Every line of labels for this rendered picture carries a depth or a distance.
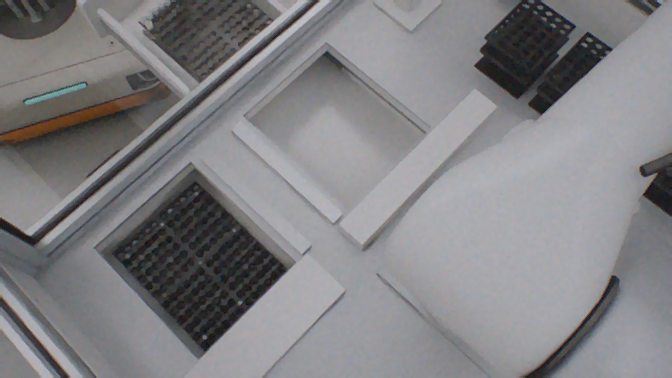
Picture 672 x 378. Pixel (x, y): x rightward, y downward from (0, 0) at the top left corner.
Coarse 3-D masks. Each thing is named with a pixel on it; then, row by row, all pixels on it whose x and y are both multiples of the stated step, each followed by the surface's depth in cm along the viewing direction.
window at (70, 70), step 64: (0, 0) 60; (64, 0) 66; (128, 0) 73; (192, 0) 82; (256, 0) 93; (0, 64) 65; (64, 64) 72; (128, 64) 81; (192, 64) 92; (0, 128) 71; (64, 128) 80; (128, 128) 90; (0, 192) 79; (64, 192) 89
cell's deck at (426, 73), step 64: (448, 0) 112; (512, 0) 112; (384, 64) 108; (448, 64) 108; (512, 128) 103; (256, 192) 99; (320, 192) 99; (64, 256) 96; (320, 256) 95; (128, 320) 92; (320, 320) 92; (384, 320) 92
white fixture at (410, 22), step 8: (376, 0) 112; (384, 0) 112; (392, 0) 111; (400, 0) 109; (408, 0) 107; (416, 0) 109; (424, 0) 111; (432, 0) 111; (384, 8) 111; (392, 8) 111; (400, 8) 111; (408, 8) 109; (416, 8) 111; (424, 8) 111; (432, 8) 111; (392, 16) 111; (400, 16) 110; (408, 16) 110; (416, 16) 110; (424, 16) 110; (400, 24) 110; (408, 24) 110; (416, 24) 110
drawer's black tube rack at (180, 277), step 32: (192, 224) 102; (224, 224) 102; (128, 256) 100; (160, 256) 100; (192, 256) 100; (224, 256) 100; (256, 256) 100; (160, 288) 99; (192, 288) 98; (224, 288) 98; (256, 288) 98; (192, 320) 97; (224, 320) 97
